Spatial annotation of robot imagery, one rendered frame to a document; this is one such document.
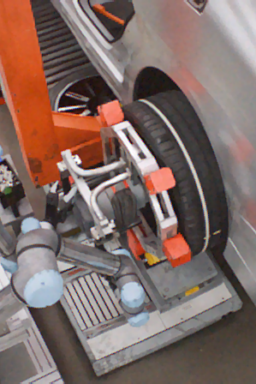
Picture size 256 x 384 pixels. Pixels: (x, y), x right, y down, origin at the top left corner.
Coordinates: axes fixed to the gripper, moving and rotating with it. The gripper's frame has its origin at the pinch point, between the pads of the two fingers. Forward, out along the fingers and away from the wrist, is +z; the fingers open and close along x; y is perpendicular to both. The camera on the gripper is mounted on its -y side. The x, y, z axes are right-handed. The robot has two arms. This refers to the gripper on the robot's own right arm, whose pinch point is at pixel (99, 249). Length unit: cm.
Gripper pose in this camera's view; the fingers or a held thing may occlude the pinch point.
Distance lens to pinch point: 204.8
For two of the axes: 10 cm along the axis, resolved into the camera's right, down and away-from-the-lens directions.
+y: -0.5, -5.9, -8.0
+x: -9.0, 3.7, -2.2
